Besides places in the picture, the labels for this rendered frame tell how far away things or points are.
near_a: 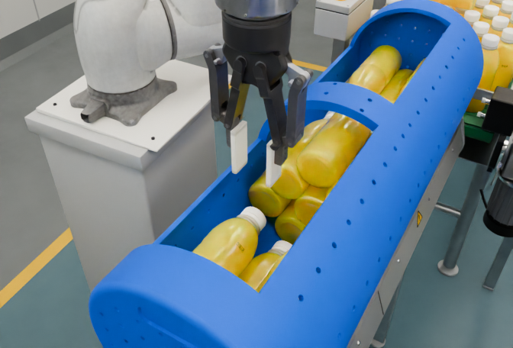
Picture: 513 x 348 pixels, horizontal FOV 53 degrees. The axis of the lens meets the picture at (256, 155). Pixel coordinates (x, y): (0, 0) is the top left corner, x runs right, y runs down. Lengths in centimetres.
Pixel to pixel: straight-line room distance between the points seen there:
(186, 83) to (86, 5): 31
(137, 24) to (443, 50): 59
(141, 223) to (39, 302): 101
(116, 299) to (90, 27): 64
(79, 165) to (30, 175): 151
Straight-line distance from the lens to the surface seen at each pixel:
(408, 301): 211
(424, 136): 85
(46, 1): 404
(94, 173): 123
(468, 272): 227
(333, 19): 148
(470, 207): 199
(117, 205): 125
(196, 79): 128
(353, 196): 66
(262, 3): 52
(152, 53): 112
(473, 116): 144
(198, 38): 115
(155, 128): 113
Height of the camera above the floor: 165
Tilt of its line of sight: 39 degrees down
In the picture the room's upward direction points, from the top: straight up
